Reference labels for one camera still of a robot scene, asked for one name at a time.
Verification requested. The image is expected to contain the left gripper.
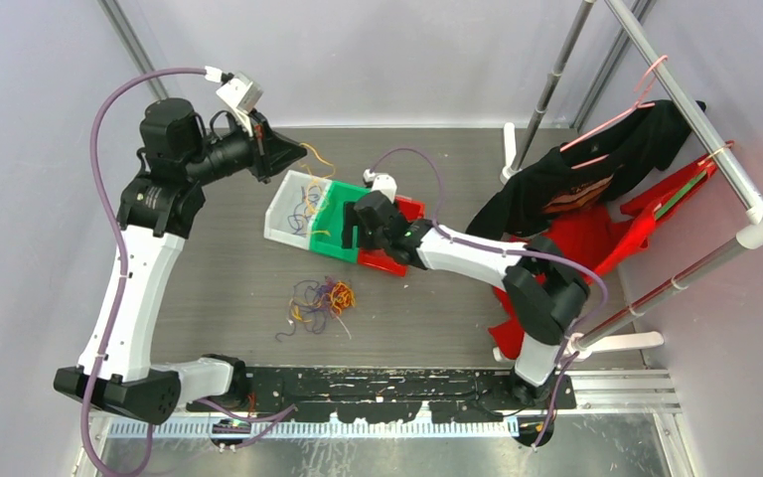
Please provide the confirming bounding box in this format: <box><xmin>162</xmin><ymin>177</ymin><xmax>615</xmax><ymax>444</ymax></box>
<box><xmin>184</xmin><ymin>107</ymin><xmax>306</xmax><ymax>186</ymax></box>

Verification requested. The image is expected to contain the yellow thin cable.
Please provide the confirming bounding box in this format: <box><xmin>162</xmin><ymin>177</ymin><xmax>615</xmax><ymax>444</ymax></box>
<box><xmin>299</xmin><ymin>141</ymin><xmax>338</xmax><ymax>199</ymax></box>

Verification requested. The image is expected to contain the purple thin cable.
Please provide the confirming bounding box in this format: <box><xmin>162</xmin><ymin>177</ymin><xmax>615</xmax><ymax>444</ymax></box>
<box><xmin>286</xmin><ymin>184</ymin><xmax>324</xmax><ymax>239</ymax></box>

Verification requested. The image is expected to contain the coloured cable bundle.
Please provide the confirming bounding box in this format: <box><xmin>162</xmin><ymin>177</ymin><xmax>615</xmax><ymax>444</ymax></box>
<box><xmin>274</xmin><ymin>276</ymin><xmax>358</xmax><ymax>344</ymax></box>

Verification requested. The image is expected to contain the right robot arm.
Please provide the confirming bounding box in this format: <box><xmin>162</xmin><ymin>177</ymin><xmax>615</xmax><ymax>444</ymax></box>
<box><xmin>342</xmin><ymin>191</ymin><xmax>589</xmax><ymax>408</ymax></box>

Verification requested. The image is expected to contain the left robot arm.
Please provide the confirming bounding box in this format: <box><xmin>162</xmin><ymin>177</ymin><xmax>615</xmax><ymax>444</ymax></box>
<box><xmin>53</xmin><ymin>98</ymin><xmax>306</xmax><ymax>425</ymax></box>

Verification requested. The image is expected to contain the green plastic bin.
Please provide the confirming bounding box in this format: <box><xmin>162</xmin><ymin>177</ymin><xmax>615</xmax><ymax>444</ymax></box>
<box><xmin>309</xmin><ymin>181</ymin><xmax>370</xmax><ymax>263</ymax></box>

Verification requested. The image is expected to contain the white plastic bin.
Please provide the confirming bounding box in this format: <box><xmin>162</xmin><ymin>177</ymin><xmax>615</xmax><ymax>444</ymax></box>
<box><xmin>263</xmin><ymin>170</ymin><xmax>332</xmax><ymax>250</ymax></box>

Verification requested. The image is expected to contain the red plastic bin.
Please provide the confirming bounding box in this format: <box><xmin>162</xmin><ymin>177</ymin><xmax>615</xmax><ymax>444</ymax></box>
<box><xmin>356</xmin><ymin>194</ymin><xmax>426</xmax><ymax>278</ymax></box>

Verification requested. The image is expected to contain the black t-shirt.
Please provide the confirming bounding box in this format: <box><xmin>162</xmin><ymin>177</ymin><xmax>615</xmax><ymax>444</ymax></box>
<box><xmin>466</xmin><ymin>99</ymin><xmax>692</xmax><ymax>239</ymax></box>

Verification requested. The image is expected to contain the red t-shirt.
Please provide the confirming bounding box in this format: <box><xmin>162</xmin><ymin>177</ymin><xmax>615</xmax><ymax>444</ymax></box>
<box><xmin>486</xmin><ymin>154</ymin><xmax>718</xmax><ymax>362</ymax></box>

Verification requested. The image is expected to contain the metal clothes rack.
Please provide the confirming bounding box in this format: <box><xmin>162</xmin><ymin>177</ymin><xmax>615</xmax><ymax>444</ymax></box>
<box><xmin>492</xmin><ymin>0</ymin><xmax>763</xmax><ymax>365</ymax></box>

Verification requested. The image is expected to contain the green clothes hanger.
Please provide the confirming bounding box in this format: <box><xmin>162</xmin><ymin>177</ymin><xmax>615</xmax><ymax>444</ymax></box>
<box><xmin>654</xmin><ymin>171</ymin><xmax>708</xmax><ymax>222</ymax></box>

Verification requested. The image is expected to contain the pink clothes hanger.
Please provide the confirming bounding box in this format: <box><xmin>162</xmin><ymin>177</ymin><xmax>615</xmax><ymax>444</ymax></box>
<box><xmin>559</xmin><ymin>55</ymin><xmax>669</xmax><ymax>153</ymax></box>

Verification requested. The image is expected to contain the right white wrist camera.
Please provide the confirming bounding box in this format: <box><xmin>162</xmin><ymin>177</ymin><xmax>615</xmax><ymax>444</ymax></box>
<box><xmin>363</xmin><ymin>169</ymin><xmax>398</xmax><ymax>203</ymax></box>

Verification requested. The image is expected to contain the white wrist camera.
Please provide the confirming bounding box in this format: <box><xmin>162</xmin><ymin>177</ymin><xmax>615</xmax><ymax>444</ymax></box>
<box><xmin>217</xmin><ymin>73</ymin><xmax>263</xmax><ymax>120</ymax></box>
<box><xmin>363</xmin><ymin>169</ymin><xmax>398</xmax><ymax>203</ymax></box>

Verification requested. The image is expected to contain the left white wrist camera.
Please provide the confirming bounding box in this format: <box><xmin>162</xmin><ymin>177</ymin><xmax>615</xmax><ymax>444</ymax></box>
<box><xmin>217</xmin><ymin>73</ymin><xmax>263</xmax><ymax>120</ymax></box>

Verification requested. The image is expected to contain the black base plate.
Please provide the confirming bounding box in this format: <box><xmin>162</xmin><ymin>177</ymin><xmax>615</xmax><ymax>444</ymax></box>
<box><xmin>214</xmin><ymin>367</ymin><xmax>577</xmax><ymax>424</ymax></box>

